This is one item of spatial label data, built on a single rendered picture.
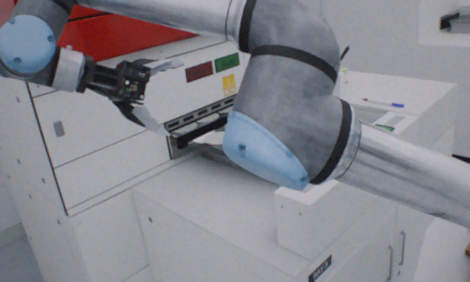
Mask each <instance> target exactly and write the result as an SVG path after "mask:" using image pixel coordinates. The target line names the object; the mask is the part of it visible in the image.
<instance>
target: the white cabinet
mask: <svg viewBox="0 0 470 282"><path fill-rule="evenodd" d="M454 126H455V125H454V124H452V125H451V126H450V127H449V128H448V129H447V130H446V131H445V132H444V133H442V135H440V137H439V138H438V139H437V140H436V141H435V142H433V144H432V145H431V146H430V147H429V148H432V149H434V150H437V151H439V152H441V153H444V154H446V155H449V156H451V155H452V148H453V134H454ZM131 191H132V194H133V195H134V201H135V205H136V210H137V214H138V219H139V223H140V226H141V232H142V236H143V238H144V242H145V247H146V250H147V254H148V259H149V263H150V269H151V270H152V275H153V278H154V282H413V280H414V276H415V271H416V267H417V264H418V260H419V258H420V252H421V249H422V243H423V239H424V235H425V230H426V229H427V228H428V227H429V225H430V224H431V223H432V222H433V221H434V220H435V219H436V216H431V215H428V214H426V213H423V212H421V211H417V210H415V209H412V208H410V207H407V206H404V205H402V204H398V203H396V202H393V201H390V200H388V199H385V198H383V197H380V198H379V199H378V200H377V201H376V202H375V203H374V204H372V205H371V207H370V208H369V209H367V210H366V211H365V212H364V213H363V214H362V215H361V216H360V217H359V218H358V219H357V220H356V221H355V222H354V223H353V224H352V225H351V226H350V227H349V228H348V229H347V230H346V231H345V232H344V233H342V234H341V235H340V236H339V237H338V238H337V240H336V241H335V242H334V243H333V244H332V245H330V246H329V247H328V248H326V249H325V250H324V251H323V252H322V253H321V254H320V255H319V256H318V258H317V259H316V260H314V261H313V262H312V263H310V264H309V266H307V268H305V270H303V271H302V273H300V275H298V276H297V277H295V278H293V277H291V276H289V275H288V274H286V273H284V272H282V271H281V270H279V269H276V268H275V267H272V266H271V265H268V264H267V263H265V262H263V261H261V260H259V259H257V258H255V257H254V256H252V255H250V254H248V253H246V252H245V251H242V250H240V249H239V248H237V247H235V246H233V245H231V244H229V243H227V242H225V240H223V239H221V238H219V237H217V236H215V235H214V234H211V233H210V232H207V231H206V230H204V229H202V228H200V227H198V226H196V225H194V224H192V223H191V222H190V221H188V220H186V219H184V218H182V217H180V216H178V215H176V214H175V213H173V212H171V211H169V210H168V209H165V208H164V207H163V206H161V205H159V204H157V203H155V202H153V201H152V200H149V199H147V198H146V197H144V196H142V195H141V194H140V193H138V192H136V191H134V190H131Z"/></svg>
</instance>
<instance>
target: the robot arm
mask: <svg viewBox="0 0 470 282"><path fill-rule="evenodd" d="M75 5H77V6H87V7H90V8H95V9H98V10H103V11H106V12H109V13H114V14H117V15H123V16H126V17H131V18H134V19H137V20H142V21H146V22H151V23H155V24H160V25H163V26H167V27H172V28H175V29H180V30H183V31H188V32H192V33H195V34H201V35H204V36H209V37H212V38H218V39H221V40H224V41H230V42H233V43H234V44H235V45H236V48H237V50H238V51H239V52H243V53H246V54H249V55H250V59H249V61H248V65H247V67H246V70H245V73H244V76H243V80H242V81H241V84H240V86H239V89H238V93H237V95H236V99H235V102H234V105H233V108H232V111H231V112H230V113H228V116H227V126H226V128H225V133H224V136H223V139H222V148H223V151H224V152H225V154H226V155H227V157H229V158H231V160H232V161H233V162H235V163H236V164H237V165H239V166H241V167H243V168H245V169H247V170H248V171H250V172H252V174H254V175H257V176H259V177H261V178H263V179H265V180H268V181H271V182H272V183H277V184H279V185H281V186H283V187H286V188H289V189H292V190H295V191H300V190H303V189H304V188H305V187H306V186H307V185H308V184H309V183H310V184H312V185H323V184H324V183H326V182H328V181H330V180H331V179H332V180H335V181H338V182H341V183H344V184H346V185H349V186H352V187H354V188H357V189H360V190H363V191H366V192H370V193H371V194H374V195H377V196H379V197H383V198H385V199H388V200H390V201H393V202H396V203H398V204H402V205H404V206H407V207H410V208H412V209H415V210H417V211H421V212H423V213H426V214H428V215H431V216H436V217H438V218H441V219H444V220H447V221H449V222H451V223H455V224H457V225H459V226H462V227H465V228H466V229H467V231H468V233H469V234H470V164H468V163H466V162H463V161H461V160H458V159H456V158H454V157H451V156H449V155H446V154H444V153H441V152H439V151H437V150H434V149H432V148H429V147H426V146H424V145H422V144H419V143H416V142H414V141H412V140H409V139H406V138H404V137H402V136H399V135H397V134H395V133H393V132H390V131H388V130H386V129H383V128H381V127H378V126H375V125H372V124H370V123H367V122H365V121H363V120H360V119H357V117H356V115H355V112H354V109H353V106H352V105H350V103H348V101H346V100H343V99H340V98H338V97H335V96H334V90H335V86H336V82H337V79H338V76H339V71H340V68H341V51H340V48H339V46H338V43H337V40H336V37H335V34H334V33H333V31H332V28H331V27H330V26H329V25H328V23H327V21H325V20H324V18H323V16H321V14H319V12H317V11H316V9H314V7H312V5H309V4H308V3H306V2H305V1H304V0H18V2H17V4H16V6H15V8H14V10H13V13H12V15H11V17H10V19H9V20H8V21H7V22H6V23H5V24H4V25H3V26H2V28H1V30H0V76H2V77H5V78H14V79H18V80H23V81H27V82H30V83H34V84H38V85H43V86H47V87H51V88H54V89H57V90H63V91H66V92H74V91H76V92H77V93H81V94H83V93H84V92H85V89H86V88H87V89H89V90H91V91H93V92H96V93H97V94H100V95H101V96H104V97H108V100H111V102H112V104H114V106H116V107H117V108H118V110H119V111H120V112H121V114H123V116H124V117H125V118H126V119H127V120H129V121H131V122H133V123H135V124H137V125H139V126H142V127H145V128H146V129H149V130H151V131H153V132H154V133H156V134H161V135H165V136H170V135H171V134H170V133H169V131H168V130H167V129H166V128H165V127H163V126H161V125H160V124H159V123H158V122H157V121H156V120H155V119H153V118H152V117H151V116H150V114H149V111H148V109H147V108H146V107H144V106H143V105H144V103H143V102H139V101H143V100H144V99H145V89H146V85H147V83H149V81H150V77H152V76H156V75H157V73H158V71H166V70H168V69H175V68H178V67H180V66H184V63H182V62H179V61H178V60H177V61H176V59H157V60H154V59H137V60H135V61H133V62H128V61H126V60H124V61H122V62H120V63H119V64H117V65H116V67H115V68H111V67H109V66H104V65H101V64H97V62H95V61H93V56H90V55H85V56H84V55H83V53H82V52H78V51H75V50H72V46H69V45H68V46H67V47H66V48H64V47H61V46H58V45H57V42H58V40H59V38H60V36H61V34H62V32H63V30H64V27H65V24H66V22H67V20H68V18H69V17H70V15H71V13H72V11H73V9H74V7H75ZM130 104H136V105H139V107H138V106H135V107H134V106H132V105H130Z"/></svg>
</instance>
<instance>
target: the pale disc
mask: <svg viewBox="0 0 470 282"><path fill-rule="evenodd" d="M223 136H224V132H218V133H213V134H210V135H208V136H207V137H206V138H205V139H204V141H205V142H206V143H211V144H220V143H222V139H223Z"/></svg>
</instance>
